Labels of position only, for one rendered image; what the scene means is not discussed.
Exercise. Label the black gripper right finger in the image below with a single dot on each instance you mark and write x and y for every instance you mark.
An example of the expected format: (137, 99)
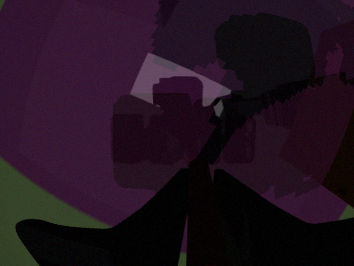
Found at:
(257, 233)

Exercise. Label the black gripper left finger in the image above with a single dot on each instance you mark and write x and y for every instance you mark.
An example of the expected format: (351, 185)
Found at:
(150, 237)

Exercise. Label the dark red peg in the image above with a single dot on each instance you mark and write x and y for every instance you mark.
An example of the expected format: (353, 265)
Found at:
(205, 243)

